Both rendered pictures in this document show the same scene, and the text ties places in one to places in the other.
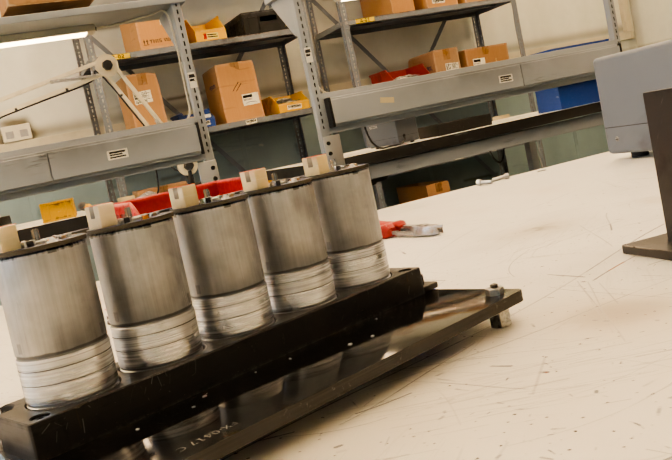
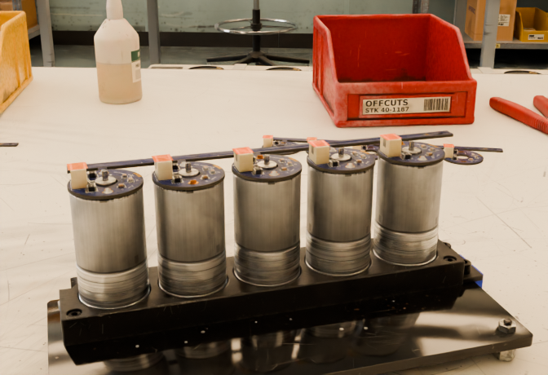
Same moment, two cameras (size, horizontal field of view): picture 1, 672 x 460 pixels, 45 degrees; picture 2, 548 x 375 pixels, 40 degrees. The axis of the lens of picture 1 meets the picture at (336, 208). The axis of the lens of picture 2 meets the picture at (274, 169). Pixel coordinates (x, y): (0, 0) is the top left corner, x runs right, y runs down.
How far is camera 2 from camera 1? 11 cm
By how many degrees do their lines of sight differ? 30
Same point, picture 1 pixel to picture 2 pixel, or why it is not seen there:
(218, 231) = (258, 201)
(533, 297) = not seen: outside the picture
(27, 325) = (80, 245)
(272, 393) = (238, 363)
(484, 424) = not seen: outside the picture
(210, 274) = (245, 231)
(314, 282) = (343, 256)
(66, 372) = (99, 287)
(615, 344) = not seen: outside the picture
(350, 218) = (403, 205)
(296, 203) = (344, 188)
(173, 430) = (152, 364)
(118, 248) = (165, 201)
